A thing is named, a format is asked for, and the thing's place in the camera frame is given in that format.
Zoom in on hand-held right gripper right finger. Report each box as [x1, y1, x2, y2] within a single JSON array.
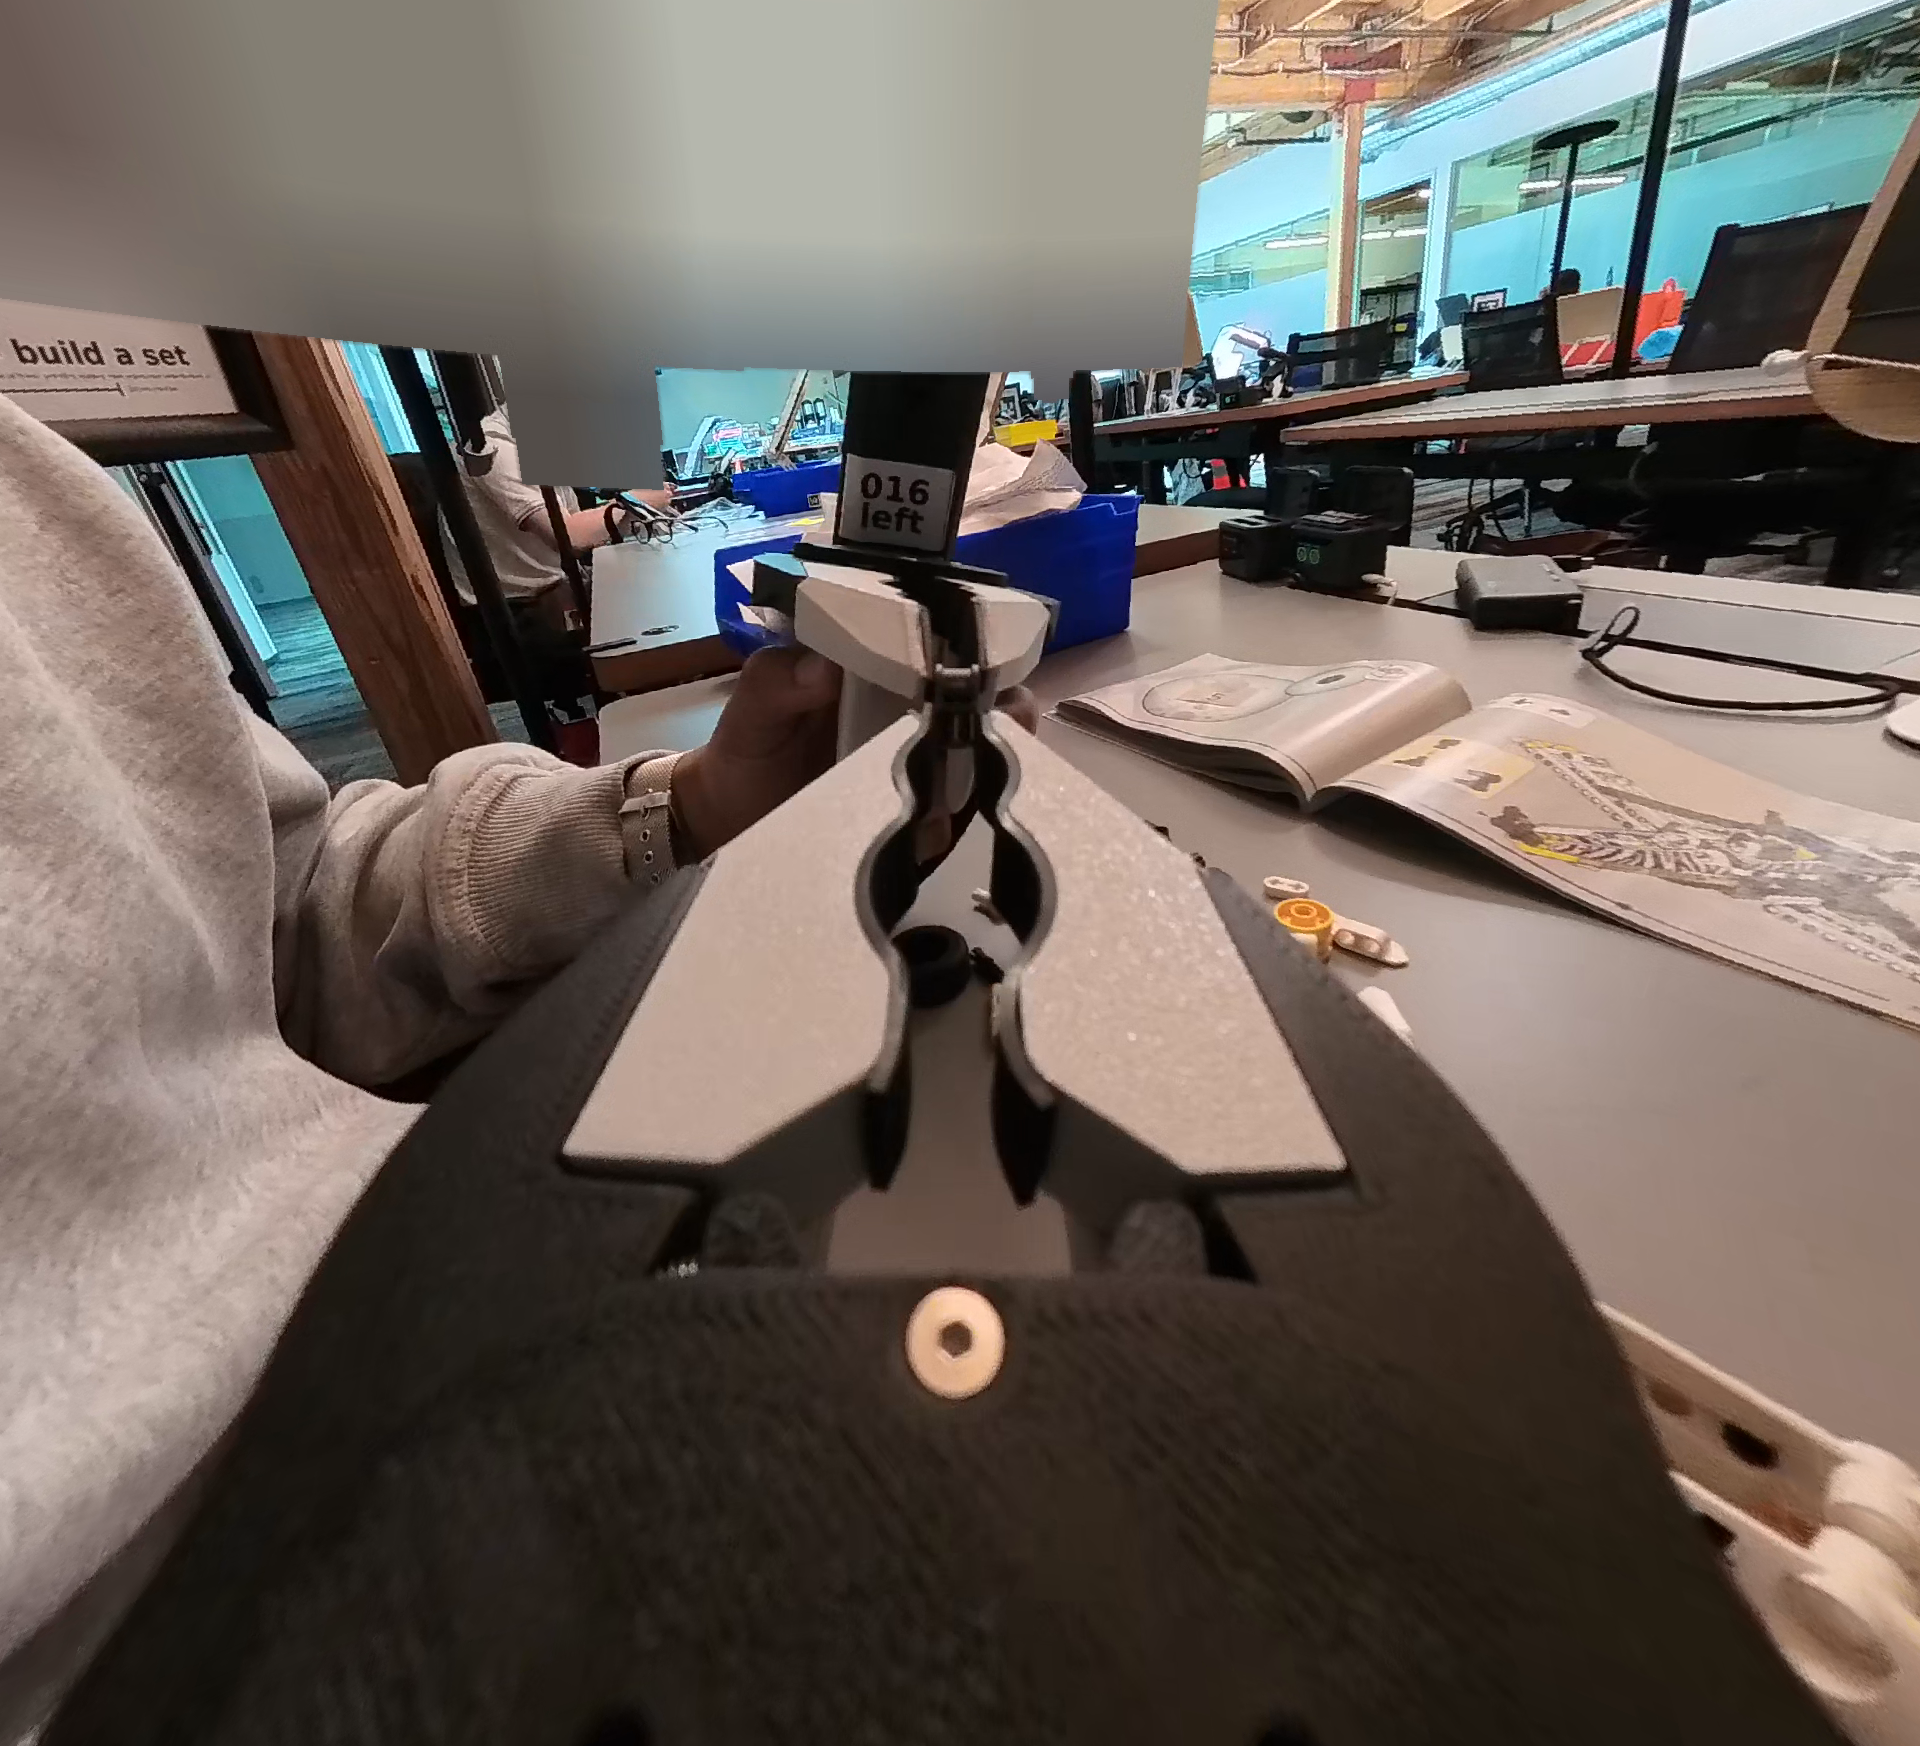
[[972, 707, 1349, 1208]]

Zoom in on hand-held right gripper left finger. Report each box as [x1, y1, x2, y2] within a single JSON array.
[[559, 707, 947, 1192]]

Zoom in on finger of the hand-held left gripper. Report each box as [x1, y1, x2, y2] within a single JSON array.
[[793, 570, 947, 699], [957, 578, 1055, 715]]

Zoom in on small black lego ring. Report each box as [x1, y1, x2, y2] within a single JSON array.
[[890, 926, 975, 1013]]

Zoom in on person's left forearm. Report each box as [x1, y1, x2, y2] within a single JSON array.
[[291, 738, 671, 1105]]

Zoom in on open lego instruction booklet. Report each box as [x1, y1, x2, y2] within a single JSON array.
[[1048, 650, 1920, 1031]]

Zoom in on white lego structure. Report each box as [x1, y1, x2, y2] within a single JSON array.
[[1594, 1300, 1920, 1746]]

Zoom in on person's left hand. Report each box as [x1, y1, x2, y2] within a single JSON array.
[[671, 643, 1040, 866]]

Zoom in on blue plastic bin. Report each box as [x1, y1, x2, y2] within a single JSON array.
[[712, 493, 1141, 661], [732, 461, 844, 521]]

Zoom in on crumpled white paper bags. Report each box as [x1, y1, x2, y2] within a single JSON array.
[[957, 435, 1091, 534]]

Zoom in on wooden edged office desk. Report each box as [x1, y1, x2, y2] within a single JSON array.
[[1091, 365, 1475, 503], [1278, 362, 1826, 532]]

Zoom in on black mesh office chair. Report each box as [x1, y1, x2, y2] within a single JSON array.
[[1285, 319, 1422, 392], [1663, 204, 1872, 376], [1462, 298, 1565, 392]]

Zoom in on black metal stand pole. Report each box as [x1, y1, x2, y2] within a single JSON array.
[[382, 344, 531, 730]]

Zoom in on black power adapter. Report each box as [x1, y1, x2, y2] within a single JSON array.
[[1453, 554, 1588, 636]]

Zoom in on black framed white sign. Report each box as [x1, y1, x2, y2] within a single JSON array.
[[0, 298, 295, 466]]

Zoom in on wooden post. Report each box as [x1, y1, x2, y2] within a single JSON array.
[[250, 334, 500, 788]]

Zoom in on black cable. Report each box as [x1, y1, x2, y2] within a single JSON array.
[[1576, 604, 1909, 715]]

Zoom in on black screen with beige frame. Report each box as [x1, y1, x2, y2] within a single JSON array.
[[1762, 109, 1920, 446]]

